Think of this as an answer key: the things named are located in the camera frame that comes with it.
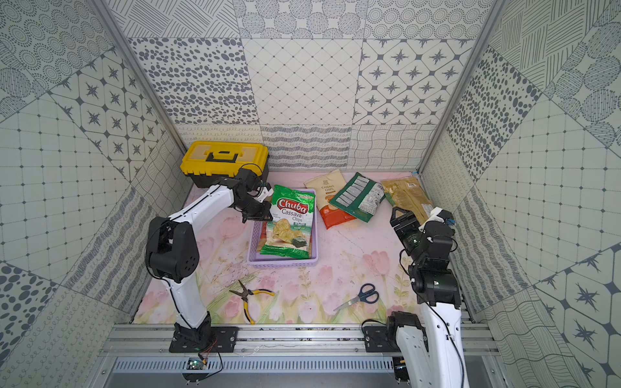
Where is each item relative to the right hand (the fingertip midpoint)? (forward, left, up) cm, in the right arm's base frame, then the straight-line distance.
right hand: (395, 217), depth 71 cm
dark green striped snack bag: (+28, +6, -24) cm, 37 cm away
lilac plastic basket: (-3, +47, -26) cm, 54 cm away
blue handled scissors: (-13, +6, -28) cm, 32 cm away
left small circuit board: (-35, +61, -28) cm, 75 cm away
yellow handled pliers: (-15, +50, -27) cm, 58 cm away
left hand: (+11, +42, -16) cm, 47 cm away
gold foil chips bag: (+30, -17, -25) cm, 43 cm away
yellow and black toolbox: (+33, +72, -8) cm, 80 cm away
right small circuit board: (-36, -2, -29) cm, 46 cm away
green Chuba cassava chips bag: (+7, +35, -21) cm, 41 cm away
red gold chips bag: (+7, +46, -23) cm, 52 cm away
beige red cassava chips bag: (+33, +22, -25) cm, 46 cm away
